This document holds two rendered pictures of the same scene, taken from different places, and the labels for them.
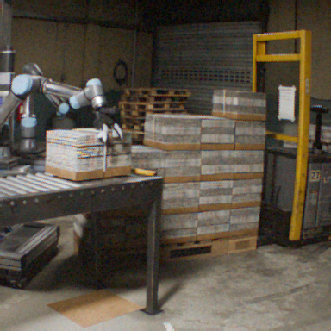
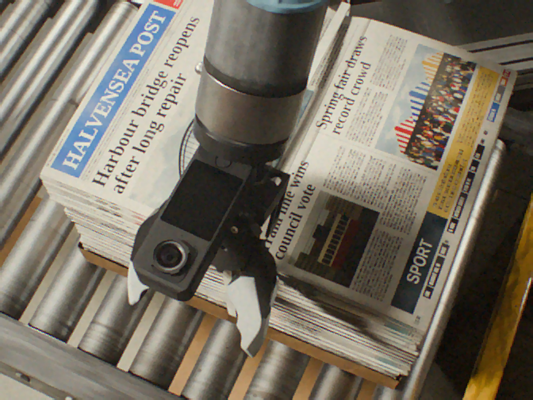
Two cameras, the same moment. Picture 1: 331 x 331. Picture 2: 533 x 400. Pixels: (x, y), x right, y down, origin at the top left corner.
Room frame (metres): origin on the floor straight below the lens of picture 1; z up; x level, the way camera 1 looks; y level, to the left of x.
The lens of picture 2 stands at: (2.47, 0.05, 1.69)
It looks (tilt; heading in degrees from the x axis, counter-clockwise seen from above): 64 degrees down; 70
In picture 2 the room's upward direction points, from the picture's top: 1 degrees clockwise
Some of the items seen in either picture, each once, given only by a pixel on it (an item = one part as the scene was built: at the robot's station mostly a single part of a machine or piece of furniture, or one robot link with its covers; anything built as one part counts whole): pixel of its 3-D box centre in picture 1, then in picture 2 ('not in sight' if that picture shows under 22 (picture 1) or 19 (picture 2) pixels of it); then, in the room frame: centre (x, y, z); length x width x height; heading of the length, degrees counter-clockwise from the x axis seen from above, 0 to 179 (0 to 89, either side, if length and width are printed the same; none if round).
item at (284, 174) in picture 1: (303, 193); not in sight; (4.36, -1.29, 0.40); 0.69 x 0.55 x 0.80; 26
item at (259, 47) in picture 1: (257, 127); not in sight; (4.50, -0.82, 0.97); 0.09 x 0.09 x 1.75; 26
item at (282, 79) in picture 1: (281, 96); not in sight; (4.21, -0.98, 1.28); 0.57 x 0.01 x 0.65; 26
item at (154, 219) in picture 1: (153, 259); not in sight; (2.63, 0.05, 0.34); 0.06 x 0.06 x 0.68; 47
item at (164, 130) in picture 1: (171, 132); not in sight; (3.76, -0.03, 0.95); 0.38 x 0.29 x 0.23; 26
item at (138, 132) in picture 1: (154, 119); not in sight; (10.52, 0.27, 0.65); 1.33 x 0.94 x 1.30; 141
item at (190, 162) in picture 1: (153, 203); not in sight; (3.70, 0.09, 0.42); 1.17 x 0.39 x 0.83; 116
